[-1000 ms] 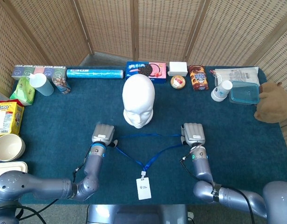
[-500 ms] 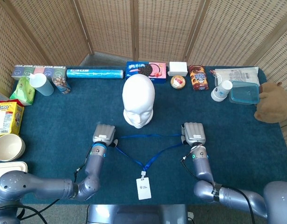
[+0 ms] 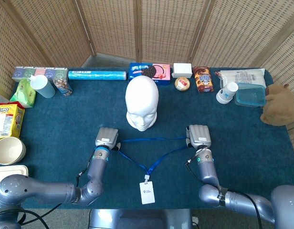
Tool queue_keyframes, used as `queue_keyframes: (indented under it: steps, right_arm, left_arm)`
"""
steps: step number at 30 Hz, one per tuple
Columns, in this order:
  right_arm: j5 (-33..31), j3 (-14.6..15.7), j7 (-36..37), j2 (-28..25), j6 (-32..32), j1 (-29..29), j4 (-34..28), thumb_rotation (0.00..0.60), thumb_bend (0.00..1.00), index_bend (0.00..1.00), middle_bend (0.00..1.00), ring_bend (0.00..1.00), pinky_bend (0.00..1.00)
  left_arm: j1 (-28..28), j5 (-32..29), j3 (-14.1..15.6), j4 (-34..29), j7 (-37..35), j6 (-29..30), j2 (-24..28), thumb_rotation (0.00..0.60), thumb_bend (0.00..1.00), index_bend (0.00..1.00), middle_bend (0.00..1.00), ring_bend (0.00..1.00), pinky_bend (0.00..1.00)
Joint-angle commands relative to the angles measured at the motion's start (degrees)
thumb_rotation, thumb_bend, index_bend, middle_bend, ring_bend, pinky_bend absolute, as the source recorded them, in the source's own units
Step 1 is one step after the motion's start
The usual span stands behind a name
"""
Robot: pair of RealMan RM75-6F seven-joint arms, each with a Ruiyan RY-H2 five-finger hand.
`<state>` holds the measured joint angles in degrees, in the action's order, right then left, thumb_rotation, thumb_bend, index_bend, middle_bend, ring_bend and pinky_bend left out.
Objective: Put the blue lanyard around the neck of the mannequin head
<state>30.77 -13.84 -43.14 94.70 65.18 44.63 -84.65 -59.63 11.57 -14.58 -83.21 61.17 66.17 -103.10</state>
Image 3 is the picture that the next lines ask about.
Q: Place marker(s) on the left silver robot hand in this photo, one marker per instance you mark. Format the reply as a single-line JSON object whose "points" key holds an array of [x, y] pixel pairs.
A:
{"points": [[106, 137]]}

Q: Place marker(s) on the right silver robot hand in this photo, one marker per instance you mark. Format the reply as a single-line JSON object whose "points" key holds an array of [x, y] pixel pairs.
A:
{"points": [[199, 136]]}

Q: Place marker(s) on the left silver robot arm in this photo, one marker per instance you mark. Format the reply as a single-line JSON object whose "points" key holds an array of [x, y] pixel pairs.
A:
{"points": [[42, 190]]}

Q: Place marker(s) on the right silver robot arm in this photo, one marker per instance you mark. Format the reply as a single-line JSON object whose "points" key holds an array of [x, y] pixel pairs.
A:
{"points": [[207, 169]]}

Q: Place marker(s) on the blue velvet tablecloth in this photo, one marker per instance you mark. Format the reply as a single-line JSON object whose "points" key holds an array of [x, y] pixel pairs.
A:
{"points": [[66, 124]]}

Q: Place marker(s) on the stacked flower paper cups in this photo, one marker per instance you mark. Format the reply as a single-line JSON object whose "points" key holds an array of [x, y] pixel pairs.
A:
{"points": [[227, 93]]}

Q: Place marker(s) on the white foam mannequin head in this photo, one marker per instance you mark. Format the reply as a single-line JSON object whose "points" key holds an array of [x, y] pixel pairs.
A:
{"points": [[142, 100]]}

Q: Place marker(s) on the round gold tin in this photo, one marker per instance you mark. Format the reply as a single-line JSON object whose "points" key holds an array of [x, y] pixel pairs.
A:
{"points": [[182, 84]]}

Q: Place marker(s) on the brown chocolate cookie pack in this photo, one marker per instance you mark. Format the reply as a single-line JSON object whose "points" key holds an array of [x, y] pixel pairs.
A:
{"points": [[203, 80]]}

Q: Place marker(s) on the blue plastic wrap roll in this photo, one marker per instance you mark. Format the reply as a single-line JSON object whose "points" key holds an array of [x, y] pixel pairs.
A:
{"points": [[97, 75]]}

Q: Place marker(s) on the clear blue-rimmed food container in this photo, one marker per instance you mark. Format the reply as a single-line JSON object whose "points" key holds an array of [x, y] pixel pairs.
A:
{"points": [[250, 96]]}

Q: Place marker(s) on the clear jar with snacks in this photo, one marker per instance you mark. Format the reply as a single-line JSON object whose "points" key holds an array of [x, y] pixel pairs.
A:
{"points": [[63, 87]]}

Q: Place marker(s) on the small white box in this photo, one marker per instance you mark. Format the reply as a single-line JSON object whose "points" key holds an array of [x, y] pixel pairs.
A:
{"points": [[182, 69]]}

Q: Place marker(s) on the white plastic bag pack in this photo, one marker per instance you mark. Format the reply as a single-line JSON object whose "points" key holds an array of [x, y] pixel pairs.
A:
{"points": [[247, 76]]}

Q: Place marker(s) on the blue pink cookie box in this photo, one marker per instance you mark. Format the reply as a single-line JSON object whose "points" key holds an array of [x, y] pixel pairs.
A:
{"points": [[149, 70]]}

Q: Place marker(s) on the pale green cup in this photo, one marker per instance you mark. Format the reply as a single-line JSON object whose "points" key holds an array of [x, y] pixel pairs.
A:
{"points": [[43, 87]]}

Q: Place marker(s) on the brown plush toy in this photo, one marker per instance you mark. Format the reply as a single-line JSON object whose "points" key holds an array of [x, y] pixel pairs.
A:
{"points": [[279, 107]]}

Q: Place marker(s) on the silver robot torso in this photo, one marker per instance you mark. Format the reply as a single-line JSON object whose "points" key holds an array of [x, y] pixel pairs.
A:
{"points": [[137, 219]]}

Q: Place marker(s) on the long multicolour tea box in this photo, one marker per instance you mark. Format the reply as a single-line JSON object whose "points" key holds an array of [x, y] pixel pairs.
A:
{"points": [[39, 72]]}

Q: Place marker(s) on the green wet wipes pack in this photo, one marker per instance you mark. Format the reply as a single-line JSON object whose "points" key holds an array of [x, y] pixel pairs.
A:
{"points": [[24, 94]]}

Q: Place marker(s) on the beige bowl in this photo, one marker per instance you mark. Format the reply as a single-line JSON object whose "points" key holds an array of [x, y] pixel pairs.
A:
{"points": [[8, 151]]}

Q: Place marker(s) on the yellow biscuit bag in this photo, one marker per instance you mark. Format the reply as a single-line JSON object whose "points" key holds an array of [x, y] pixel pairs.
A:
{"points": [[6, 121]]}

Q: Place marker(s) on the beige clamshell lunch box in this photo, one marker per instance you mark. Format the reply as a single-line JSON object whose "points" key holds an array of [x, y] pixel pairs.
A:
{"points": [[8, 170]]}

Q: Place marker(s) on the wicker folding screen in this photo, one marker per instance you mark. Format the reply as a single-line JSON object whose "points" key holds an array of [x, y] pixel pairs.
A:
{"points": [[108, 28]]}

